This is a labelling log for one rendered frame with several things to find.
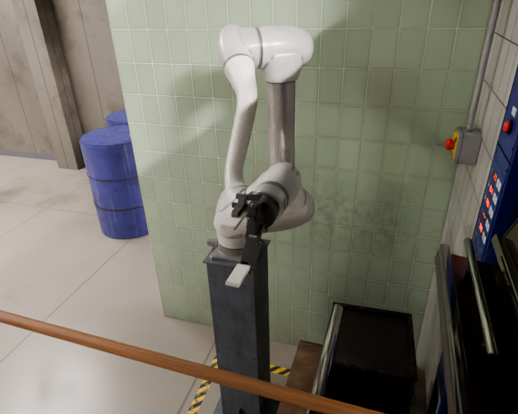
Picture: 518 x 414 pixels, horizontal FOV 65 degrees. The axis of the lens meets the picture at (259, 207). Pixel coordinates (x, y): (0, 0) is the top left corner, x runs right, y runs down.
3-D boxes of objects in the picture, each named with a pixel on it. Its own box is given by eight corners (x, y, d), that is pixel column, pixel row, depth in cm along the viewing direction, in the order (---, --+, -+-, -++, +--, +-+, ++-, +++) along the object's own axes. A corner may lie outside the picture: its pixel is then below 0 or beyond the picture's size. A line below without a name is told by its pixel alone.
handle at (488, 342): (455, 257, 90) (463, 259, 90) (474, 377, 62) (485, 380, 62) (464, 236, 87) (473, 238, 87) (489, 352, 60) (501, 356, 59)
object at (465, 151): (472, 154, 142) (478, 127, 138) (475, 165, 134) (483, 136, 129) (449, 153, 145) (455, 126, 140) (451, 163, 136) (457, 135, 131)
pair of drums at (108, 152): (197, 186, 460) (189, 107, 418) (146, 243, 356) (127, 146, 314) (138, 180, 477) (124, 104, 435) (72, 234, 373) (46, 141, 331)
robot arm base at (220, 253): (216, 234, 178) (215, 223, 175) (265, 241, 172) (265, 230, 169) (199, 258, 163) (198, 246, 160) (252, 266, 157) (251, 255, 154)
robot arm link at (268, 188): (289, 215, 102) (282, 227, 98) (255, 210, 105) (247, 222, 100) (289, 183, 98) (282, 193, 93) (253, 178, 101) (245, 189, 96)
